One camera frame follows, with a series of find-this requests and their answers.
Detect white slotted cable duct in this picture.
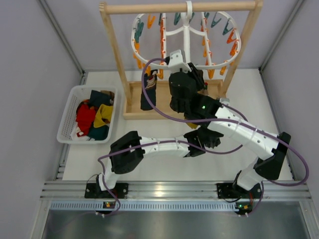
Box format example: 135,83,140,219
50,201,239,212

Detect white round clip hanger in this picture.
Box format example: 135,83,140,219
130,1,244,79

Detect white plastic basket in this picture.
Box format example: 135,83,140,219
57,85,119,145

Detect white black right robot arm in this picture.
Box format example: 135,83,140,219
168,62,291,191

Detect pile of socks in basket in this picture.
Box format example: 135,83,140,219
70,90,115,141

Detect dark navy sock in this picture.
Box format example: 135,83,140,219
140,69,158,111

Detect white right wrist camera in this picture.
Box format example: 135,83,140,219
166,50,191,73

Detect olive yellow sock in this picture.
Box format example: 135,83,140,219
184,114,199,129

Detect aluminium mounting rail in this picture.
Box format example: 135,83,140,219
40,181,312,201

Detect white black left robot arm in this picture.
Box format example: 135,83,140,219
96,127,223,198

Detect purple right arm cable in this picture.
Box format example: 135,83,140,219
141,58,310,216

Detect red sock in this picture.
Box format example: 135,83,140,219
75,104,96,136

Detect wooden hanger rack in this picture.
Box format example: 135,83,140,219
99,0,263,120

